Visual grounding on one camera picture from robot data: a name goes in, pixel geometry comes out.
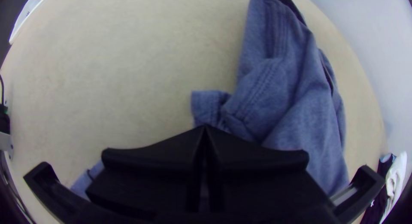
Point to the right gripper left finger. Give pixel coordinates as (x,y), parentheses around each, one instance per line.
(154,172)

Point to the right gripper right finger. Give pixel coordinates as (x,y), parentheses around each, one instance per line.
(257,179)

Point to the white laundry basket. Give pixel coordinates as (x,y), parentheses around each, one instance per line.
(25,16)

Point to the pile of folded clothes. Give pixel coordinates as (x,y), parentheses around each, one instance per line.
(394,179)

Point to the blue t-shirt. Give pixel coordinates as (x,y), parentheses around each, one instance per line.
(283,98)

